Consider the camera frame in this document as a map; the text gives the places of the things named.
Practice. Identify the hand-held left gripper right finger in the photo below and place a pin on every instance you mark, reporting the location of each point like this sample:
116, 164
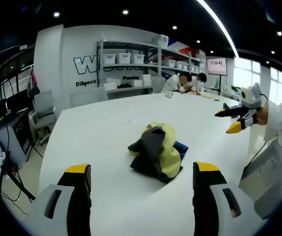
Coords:
204, 196

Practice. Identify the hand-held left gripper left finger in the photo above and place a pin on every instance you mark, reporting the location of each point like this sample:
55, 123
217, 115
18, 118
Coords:
76, 196

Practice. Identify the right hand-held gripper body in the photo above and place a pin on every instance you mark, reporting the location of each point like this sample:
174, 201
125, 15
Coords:
250, 98

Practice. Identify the yellow grey blue garment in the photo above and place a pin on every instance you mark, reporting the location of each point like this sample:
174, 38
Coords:
165, 152

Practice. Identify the person's right hand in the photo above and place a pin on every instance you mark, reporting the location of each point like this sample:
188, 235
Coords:
262, 115

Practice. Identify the black screen stand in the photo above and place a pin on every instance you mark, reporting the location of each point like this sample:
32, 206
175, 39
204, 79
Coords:
220, 83

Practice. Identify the pink display screen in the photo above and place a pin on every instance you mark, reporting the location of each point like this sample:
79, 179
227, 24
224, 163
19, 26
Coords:
217, 66

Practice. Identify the grey mesh office chair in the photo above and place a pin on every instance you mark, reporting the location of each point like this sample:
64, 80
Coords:
266, 182

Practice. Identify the white cloth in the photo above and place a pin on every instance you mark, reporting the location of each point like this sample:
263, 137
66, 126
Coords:
167, 94

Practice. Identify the black tripod stand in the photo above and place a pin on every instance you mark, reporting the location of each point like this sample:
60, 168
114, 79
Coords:
8, 172

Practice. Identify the grey chair back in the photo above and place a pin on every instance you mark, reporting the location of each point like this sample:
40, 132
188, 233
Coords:
159, 84

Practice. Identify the dark office desk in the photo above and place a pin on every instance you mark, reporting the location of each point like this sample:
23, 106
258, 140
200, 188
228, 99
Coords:
21, 132

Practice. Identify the hanging bag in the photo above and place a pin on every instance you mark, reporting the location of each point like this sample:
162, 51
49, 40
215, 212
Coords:
32, 88

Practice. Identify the row of white storage bins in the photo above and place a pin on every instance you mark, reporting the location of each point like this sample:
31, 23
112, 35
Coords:
123, 58

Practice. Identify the grey metal storage shelf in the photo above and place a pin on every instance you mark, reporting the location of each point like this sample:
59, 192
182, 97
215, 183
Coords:
126, 44

